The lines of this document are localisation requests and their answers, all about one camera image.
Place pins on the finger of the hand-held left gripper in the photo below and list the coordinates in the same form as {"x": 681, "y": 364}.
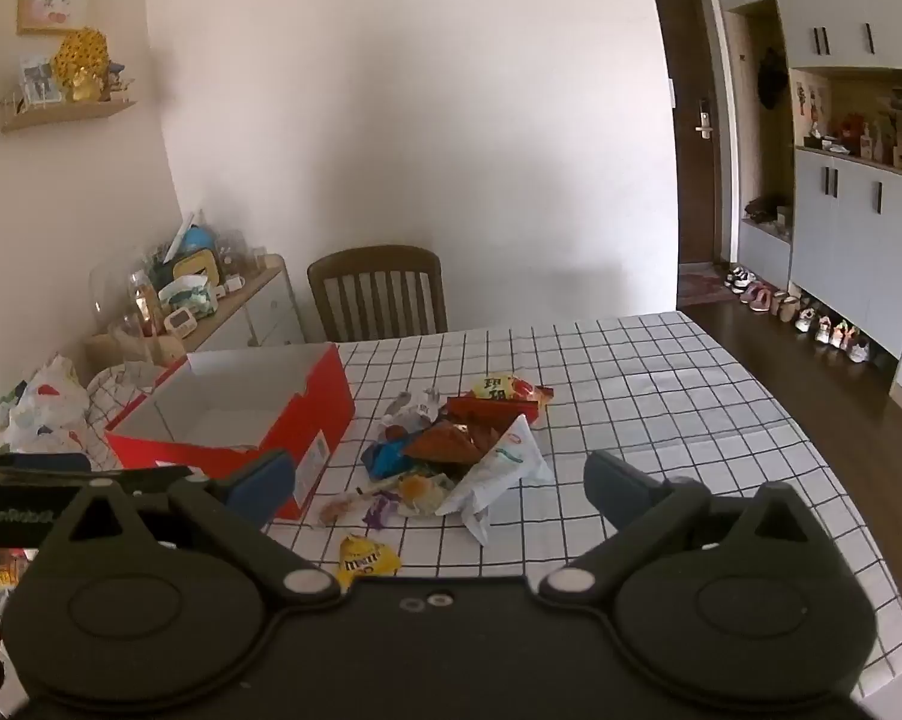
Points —
{"x": 45, "y": 463}

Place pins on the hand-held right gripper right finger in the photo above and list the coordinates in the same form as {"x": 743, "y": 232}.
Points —
{"x": 616, "y": 480}

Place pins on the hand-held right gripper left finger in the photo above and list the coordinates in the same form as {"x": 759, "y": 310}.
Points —
{"x": 259, "y": 484}

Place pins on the red cardboard box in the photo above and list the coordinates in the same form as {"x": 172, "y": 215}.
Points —
{"x": 218, "y": 405}

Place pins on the yellow red chip bag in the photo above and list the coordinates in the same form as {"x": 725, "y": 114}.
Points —
{"x": 507, "y": 390}

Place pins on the balloon print bag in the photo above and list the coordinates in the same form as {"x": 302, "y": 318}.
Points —
{"x": 38, "y": 405}

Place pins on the pink purple wrapper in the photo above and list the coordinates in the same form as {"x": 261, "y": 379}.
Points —
{"x": 357, "y": 510}

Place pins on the white triangular snack packet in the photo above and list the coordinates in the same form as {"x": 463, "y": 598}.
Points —
{"x": 499, "y": 465}

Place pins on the blue snack packet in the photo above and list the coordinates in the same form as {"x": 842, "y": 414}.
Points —
{"x": 383, "y": 459}

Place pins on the yellow candy packet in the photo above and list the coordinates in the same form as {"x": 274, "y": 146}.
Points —
{"x": 364, "y": 561}

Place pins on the dark red snack packet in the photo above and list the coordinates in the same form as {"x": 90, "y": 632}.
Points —
{"x": 484, "y": 411}

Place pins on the pale yellow snack packet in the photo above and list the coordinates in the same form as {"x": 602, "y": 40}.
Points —
{"x": 421, "y": 493}

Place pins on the white wooden sideboard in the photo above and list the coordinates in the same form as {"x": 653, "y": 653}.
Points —
{"x": 259, "y": 315}

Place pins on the clear silver wrapper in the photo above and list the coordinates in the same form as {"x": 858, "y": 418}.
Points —
{"x": 413, "y": 406}

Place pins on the white digital timer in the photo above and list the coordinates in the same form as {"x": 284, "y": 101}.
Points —
{"x": 177, "y": 321}

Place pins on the large clear glass jar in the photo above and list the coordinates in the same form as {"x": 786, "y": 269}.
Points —
{"x": 113, "y": 292}

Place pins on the white mug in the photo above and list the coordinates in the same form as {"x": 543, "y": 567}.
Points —
{"x": 233, "y": 285}

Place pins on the tissue pack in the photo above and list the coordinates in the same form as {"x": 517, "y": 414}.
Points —
{"x": 188, "y": 296}

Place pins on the doormat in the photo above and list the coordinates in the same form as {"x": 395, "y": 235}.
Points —
{"x": 706, "y": 289}

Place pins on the yellow tissue holder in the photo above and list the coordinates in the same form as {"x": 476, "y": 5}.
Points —
{"x": 196, "y": 266}

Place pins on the wooden chair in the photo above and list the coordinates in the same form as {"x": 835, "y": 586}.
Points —
{"x": 376, "y": 270}

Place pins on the row of shoes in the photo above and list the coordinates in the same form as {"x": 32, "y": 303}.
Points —
{"x": 796, "y": 307}

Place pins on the brown entrance door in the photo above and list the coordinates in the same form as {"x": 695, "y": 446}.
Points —
{"x": 691, "y": 127}

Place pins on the tall grey cabinet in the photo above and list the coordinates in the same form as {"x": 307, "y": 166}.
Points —
{"x": 856, "y": 202}

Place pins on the small photo card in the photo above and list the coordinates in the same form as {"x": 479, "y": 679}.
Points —
{"x": 39, "y": 81}

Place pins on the golden ornament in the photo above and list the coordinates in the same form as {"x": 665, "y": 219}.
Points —
{"x": 81, "y": 64}

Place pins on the black hanging bag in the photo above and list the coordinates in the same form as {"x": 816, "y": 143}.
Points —
{"x": 771, "y": 79}

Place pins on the wooden wall shelf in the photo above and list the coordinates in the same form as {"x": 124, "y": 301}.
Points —
{"x": 68, "y": 114}

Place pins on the framed wall picture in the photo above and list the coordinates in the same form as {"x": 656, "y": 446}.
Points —
{"x": 51, "y": 0}

